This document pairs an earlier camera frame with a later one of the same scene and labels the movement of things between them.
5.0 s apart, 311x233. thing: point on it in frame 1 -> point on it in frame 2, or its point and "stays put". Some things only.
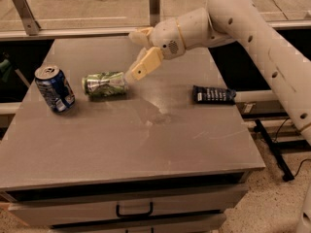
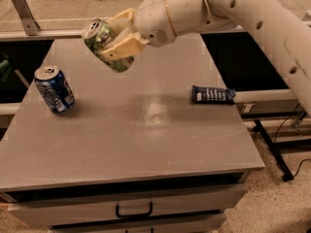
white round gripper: x=165 y=36 -> x=152 y=19
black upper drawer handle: x=125 y=216 stays put
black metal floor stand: x=277 y=148 stays put
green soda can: x=104 y=84 -> x=94 y=33
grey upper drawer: x=201 y=204 stays put
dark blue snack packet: x=214 y=95 stays put
